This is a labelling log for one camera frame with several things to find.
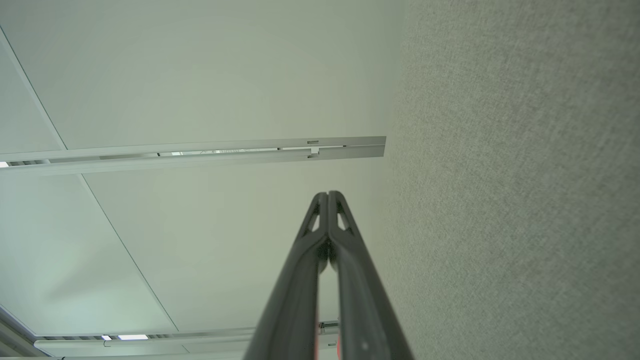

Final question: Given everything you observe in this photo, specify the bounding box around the grey double metal post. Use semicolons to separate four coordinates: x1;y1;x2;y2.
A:
0;136;387;176

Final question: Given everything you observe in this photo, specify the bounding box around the grey fabric sofa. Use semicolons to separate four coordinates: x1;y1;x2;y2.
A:
381;0;640;360

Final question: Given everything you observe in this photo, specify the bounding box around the grey metal wall post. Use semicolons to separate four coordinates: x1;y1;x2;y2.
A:
34;320;342;359

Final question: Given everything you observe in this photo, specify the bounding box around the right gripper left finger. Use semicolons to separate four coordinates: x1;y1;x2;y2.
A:
243;192;329;360

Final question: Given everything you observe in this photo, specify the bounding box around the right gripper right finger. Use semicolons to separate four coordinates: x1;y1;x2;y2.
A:
329;190;415;360

